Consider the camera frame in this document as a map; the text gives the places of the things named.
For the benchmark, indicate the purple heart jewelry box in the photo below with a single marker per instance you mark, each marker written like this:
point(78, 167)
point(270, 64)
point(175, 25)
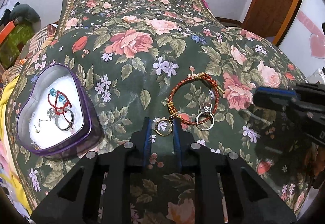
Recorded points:
point(55, 87)

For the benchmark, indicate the orange box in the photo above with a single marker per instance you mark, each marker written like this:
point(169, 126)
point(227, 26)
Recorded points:
point(6, 31)

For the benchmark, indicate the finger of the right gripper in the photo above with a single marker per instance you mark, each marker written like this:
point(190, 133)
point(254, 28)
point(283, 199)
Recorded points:
point(273, 98)

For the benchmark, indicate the dark grey garment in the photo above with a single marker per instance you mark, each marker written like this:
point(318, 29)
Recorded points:
point(24, 13)

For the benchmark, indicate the green patterned cloth box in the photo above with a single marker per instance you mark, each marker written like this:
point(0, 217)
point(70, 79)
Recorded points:
point(14, 43)

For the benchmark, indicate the gripper body right gripper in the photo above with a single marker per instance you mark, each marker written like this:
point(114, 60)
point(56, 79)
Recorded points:
point(305, 108)

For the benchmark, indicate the striped patchwork quilt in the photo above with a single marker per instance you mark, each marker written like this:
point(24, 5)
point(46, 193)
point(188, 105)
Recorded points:
point(30, 51)

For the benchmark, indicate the silver earring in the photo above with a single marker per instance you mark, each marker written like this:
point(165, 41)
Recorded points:
point(51, 114)

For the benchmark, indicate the floral green bedspread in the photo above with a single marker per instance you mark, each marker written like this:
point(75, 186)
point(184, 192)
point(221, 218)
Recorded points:
point(128, 55)

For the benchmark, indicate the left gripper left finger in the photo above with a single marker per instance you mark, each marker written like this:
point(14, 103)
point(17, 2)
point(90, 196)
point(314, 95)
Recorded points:
point(127, 159)

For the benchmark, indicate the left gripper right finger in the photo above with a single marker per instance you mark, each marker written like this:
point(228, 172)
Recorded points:
point(195, 158)

